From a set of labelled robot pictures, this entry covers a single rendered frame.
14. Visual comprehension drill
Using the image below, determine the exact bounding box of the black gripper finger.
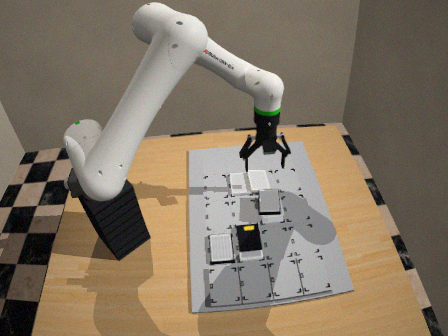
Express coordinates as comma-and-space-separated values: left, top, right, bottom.
277, 132, 291, 169
239, 135, 262, 172

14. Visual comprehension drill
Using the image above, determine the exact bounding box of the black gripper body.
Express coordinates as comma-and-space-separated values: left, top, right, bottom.
255, 125, 278, 143

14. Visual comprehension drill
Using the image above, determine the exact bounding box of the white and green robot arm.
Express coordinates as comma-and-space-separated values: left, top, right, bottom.
51, 3, 284, 202

